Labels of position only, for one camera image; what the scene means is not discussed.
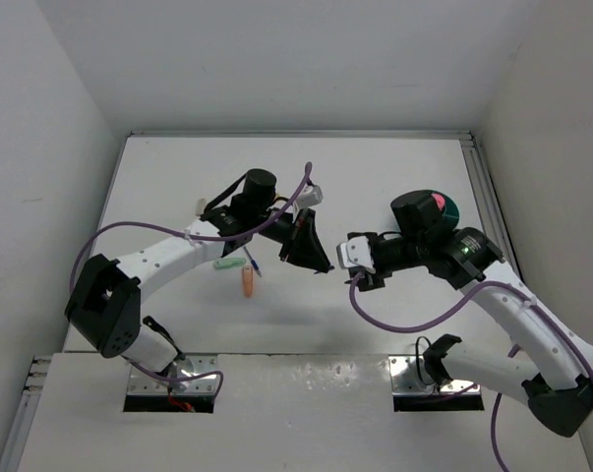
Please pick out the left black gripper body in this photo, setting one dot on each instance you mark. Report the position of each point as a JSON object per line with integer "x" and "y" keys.
{"x": 291, "y": 248}

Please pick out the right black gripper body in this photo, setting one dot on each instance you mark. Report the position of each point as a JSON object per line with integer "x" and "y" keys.
{"x": 374, "y": 277}

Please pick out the blue ballpoint pen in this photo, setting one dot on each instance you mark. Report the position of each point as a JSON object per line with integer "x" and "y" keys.
{"x": 253, "y": 261}

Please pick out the pink capped glue bottle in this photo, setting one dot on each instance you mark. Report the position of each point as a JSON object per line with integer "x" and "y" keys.
{"x": 440, "y": 200}

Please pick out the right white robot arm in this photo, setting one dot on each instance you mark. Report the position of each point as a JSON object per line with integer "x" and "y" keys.
{"x": 556, "y": 381}

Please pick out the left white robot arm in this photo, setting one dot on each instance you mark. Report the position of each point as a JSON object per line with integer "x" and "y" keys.
{"x": 106, "y": 294}

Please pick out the orange highlighter lower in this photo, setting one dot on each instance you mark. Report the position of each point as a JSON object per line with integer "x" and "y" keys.
{"x": 248, "y": 281}

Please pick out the green highlighter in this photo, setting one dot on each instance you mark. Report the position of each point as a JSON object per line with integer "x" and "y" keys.
{"x": 229, "y": 263}

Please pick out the teal round organizer container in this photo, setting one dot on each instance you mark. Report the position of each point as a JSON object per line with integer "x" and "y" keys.
{"x": 440, "y": 220}

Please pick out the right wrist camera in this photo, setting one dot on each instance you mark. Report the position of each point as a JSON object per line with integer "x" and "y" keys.
{"x": 355, "y": 253}

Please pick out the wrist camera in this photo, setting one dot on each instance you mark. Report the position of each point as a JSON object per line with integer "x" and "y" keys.
{"x": 311, "y": 195}
{"x": 355, "y": 253}

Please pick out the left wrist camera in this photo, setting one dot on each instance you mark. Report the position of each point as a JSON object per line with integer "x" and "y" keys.
{"x": 311, "y": 195}

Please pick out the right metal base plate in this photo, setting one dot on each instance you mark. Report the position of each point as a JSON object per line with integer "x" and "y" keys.
{"x": 408, "y": 378}

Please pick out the metal base plate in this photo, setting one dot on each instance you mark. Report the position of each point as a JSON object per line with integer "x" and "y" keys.
{"x": 194, "y": 375}
{"x": 408, "y": 378}

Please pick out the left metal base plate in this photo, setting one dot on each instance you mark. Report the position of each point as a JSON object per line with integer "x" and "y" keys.
{"x": 194, "y": 375}

